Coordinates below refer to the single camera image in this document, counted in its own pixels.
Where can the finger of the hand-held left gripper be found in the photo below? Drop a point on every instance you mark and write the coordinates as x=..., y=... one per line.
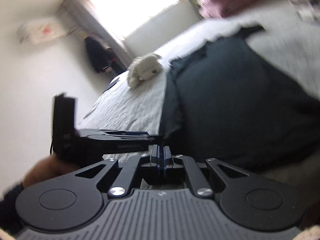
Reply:
x=130, y=139
x=112, y=132

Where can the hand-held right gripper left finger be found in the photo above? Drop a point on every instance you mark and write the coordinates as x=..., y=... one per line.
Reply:
x=155, y=160

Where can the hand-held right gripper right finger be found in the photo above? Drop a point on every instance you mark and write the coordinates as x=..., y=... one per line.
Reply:
x=166, y=161

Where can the black T-shirt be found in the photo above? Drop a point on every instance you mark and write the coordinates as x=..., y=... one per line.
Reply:
x=237, y=100

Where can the person's left forearm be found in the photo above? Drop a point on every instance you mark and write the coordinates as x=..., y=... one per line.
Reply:
x=10, y=200

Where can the stack of folded clothes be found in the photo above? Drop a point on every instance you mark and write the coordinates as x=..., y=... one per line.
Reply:
x=302, y=0

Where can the person's left hand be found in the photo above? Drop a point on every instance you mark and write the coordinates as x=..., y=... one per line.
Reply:
x=45, y=170

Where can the black tablet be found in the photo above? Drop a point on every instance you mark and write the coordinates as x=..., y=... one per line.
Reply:
x=112, y=83

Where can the white plush dog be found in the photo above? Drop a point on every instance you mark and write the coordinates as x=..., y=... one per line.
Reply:
x=145, y=70

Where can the dark hanging jacket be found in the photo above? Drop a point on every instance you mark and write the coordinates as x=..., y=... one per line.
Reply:
x=97, y=55

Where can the grey patterned curtain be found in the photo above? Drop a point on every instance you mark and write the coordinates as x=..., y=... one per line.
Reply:
x=100, y=30

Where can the window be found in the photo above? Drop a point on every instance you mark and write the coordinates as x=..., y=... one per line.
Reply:
x=132, y=5

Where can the white printed wall hanging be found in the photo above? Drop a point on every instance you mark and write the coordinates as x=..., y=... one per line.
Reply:
x=40, y=30

